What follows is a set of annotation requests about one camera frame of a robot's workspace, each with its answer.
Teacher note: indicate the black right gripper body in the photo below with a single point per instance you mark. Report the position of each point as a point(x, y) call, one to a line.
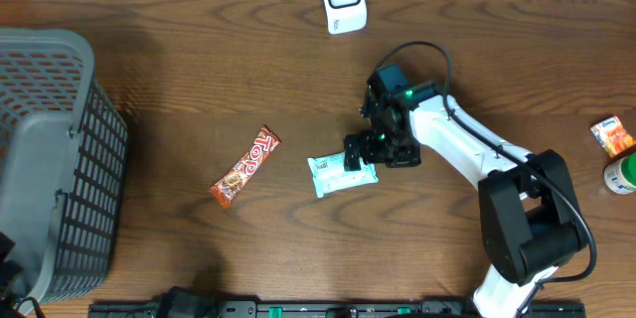
point(383, 145)

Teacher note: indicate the teal wet wipes pack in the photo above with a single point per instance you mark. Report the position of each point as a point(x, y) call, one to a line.
point(329, 174)

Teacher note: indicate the red Top chocolate bar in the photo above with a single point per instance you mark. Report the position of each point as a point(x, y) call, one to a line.
point(227, 188)

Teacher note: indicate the orange Kleenex tissue pack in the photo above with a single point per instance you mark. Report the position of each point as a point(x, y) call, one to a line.
point(612, 136)

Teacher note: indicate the green lid jar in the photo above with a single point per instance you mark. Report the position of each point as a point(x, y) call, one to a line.
point(619, 176)

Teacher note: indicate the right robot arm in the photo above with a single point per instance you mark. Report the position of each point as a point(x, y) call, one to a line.
point(530, 219)

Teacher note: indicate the grey plastic basket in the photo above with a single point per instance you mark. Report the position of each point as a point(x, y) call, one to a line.
point(63, 160)

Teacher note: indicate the black mounting rail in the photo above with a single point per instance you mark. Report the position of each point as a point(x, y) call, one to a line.
point(247, 309)

